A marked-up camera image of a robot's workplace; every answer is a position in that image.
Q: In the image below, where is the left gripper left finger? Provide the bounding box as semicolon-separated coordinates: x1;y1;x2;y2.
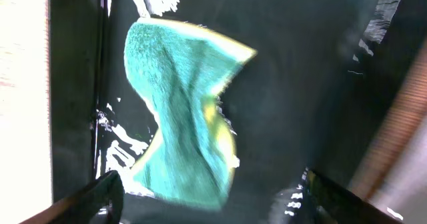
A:
21;170;124;224

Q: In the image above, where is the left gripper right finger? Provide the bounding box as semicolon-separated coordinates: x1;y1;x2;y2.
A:
305;169;402;224

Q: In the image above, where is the green yellow sponge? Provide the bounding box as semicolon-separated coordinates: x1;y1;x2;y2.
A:
123;18;257;211

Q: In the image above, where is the black water basin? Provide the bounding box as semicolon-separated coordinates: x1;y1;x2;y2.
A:
50;0;426;223

